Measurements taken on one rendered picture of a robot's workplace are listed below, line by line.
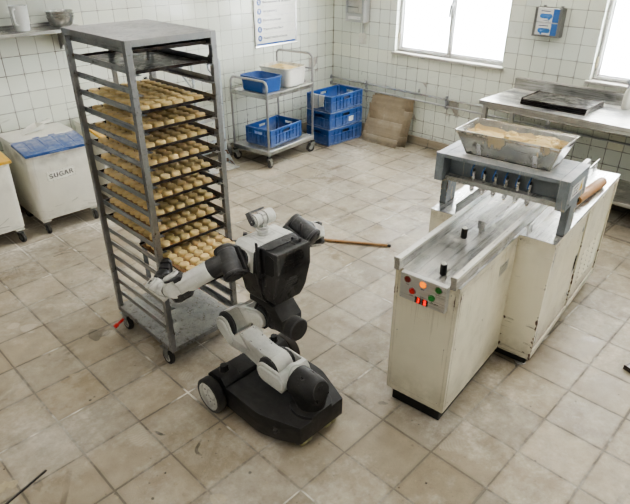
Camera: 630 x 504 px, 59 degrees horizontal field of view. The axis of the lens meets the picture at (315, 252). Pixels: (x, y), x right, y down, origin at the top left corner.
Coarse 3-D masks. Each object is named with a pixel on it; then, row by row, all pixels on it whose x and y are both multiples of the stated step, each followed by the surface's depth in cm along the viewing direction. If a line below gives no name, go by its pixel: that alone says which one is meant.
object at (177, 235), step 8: (112, 216) 331; (120, 216) 326; (128, 224) 318; (136, 224) 317; (192, 224) 319; (200, 224) 317; (208, 224) 317; (216, 224) 317; (144, 232) 308; (168, 232) 312; (176, 232) 308; (184, 232) 312; (192, 232) 308; (200, 232) 312; (160, 240) 300; (168, 240) 300; (176, 240) 300
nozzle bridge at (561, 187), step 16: (448, 160) 312; (464, 160) 299; (480, 160) 296; (496, 160) 296; (448, 176) 313; (464, 176) 312; (480, 176) 306; (512, 176) 295; (528, 176) 280; (544, 176) 276; (560, 176) 276; (576, 176) 276; (448, 192) 328; (496, 192) 298; (512, 192) 293; (544, 192) 287; (560, 192) 273; (576, 192) 284; (560, 208) 276; (560, 224) 290
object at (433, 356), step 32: (448, 256) 274; (512, 256) 297; (480, 288) 270; (416, 320) 272; (448, 320) 259; (480, 320) 287; (416, 352) 280; (448, 352) 267; (480, 352) 306; (416, 384) 288; (448, 384) 277
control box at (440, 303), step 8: (408, 272) 261; (416, 280) 258; (424, 280) 256; (432, 280) 255; (400, 288) 266; (408, 288) 263; (416, 288) 260; (424, 288) 257; (432, 288) 254; (440, 288) 251; (448, 288) 250; (408, 296) 265; (416, 296) 262; (424, 296) 259; (440, 296) 253; (448, 296) 253; (424, 304) 261; (432, 304) 258; (440, 304) 255; (440, 312) 257
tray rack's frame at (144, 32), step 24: (96, 24) 288; (120, 24) 289; (144, 24) 289; (168, 24) 289; (72, 48) 284; (72, 72) 288; (96, 168) 315; (96, 192) 320; (120, 288) 354; (120, 312) 358; (144, 312) 352; (192, 312) 352; (216, 312) 352; (192, 336) 331; (168, 360) 329
